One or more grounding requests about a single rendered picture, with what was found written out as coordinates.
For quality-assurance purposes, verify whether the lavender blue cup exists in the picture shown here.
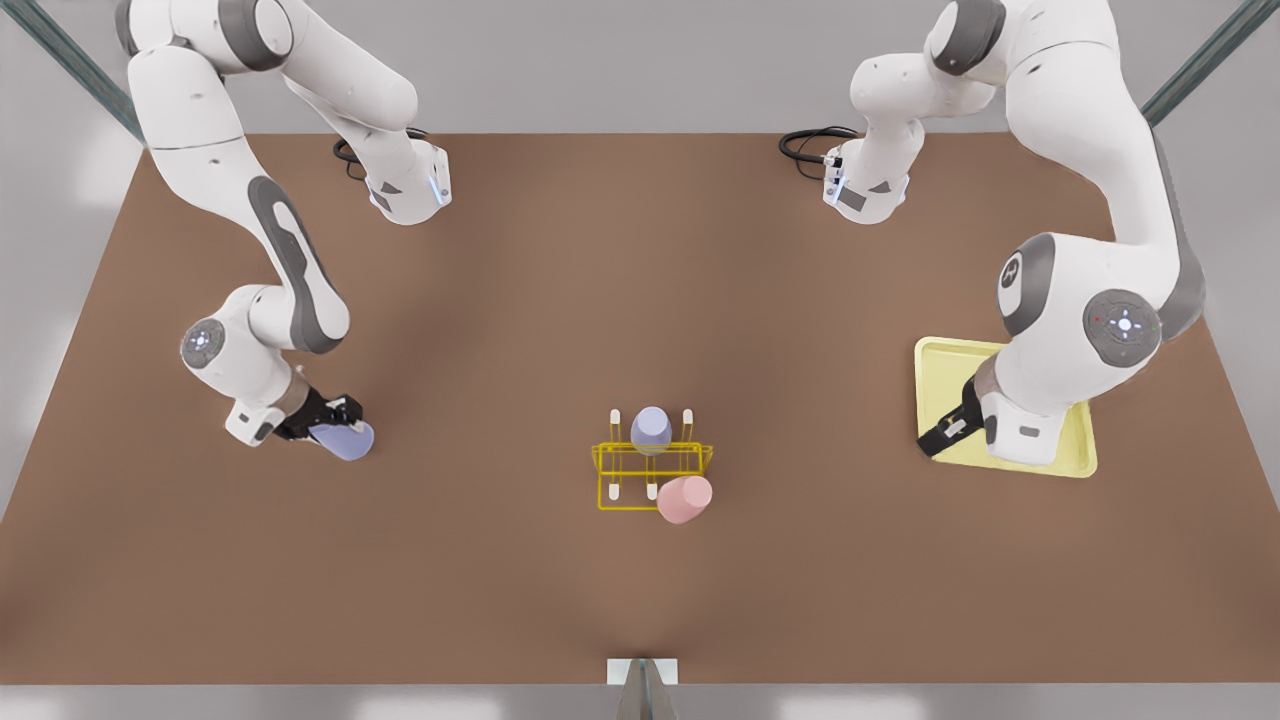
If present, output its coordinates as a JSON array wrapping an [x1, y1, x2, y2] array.
[[309, 420, 375, 463], [630, 406, 673, 456]]

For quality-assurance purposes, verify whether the pale yellow tray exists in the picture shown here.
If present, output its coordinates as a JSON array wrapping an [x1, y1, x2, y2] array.
[[914, 337, 1098, 479]]

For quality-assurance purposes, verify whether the pink cup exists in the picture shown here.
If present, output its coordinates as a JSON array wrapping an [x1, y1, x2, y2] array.
[[656, 475, 714, 525]]

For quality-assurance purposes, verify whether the black cable loop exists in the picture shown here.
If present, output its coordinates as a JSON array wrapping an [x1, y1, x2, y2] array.
[[333, 127, 429, 182], [778, 126, 861, 182]]

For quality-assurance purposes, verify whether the yellow wire cup rack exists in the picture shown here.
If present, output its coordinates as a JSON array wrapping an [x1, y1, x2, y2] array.
[[591, 408, 715, 512]]

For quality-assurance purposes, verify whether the silver frame post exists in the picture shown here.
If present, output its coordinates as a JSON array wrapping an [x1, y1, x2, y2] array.
[[1141, 0, 1280, 128], [607, 658, 679, 720], [0, 0, 147, 144]]

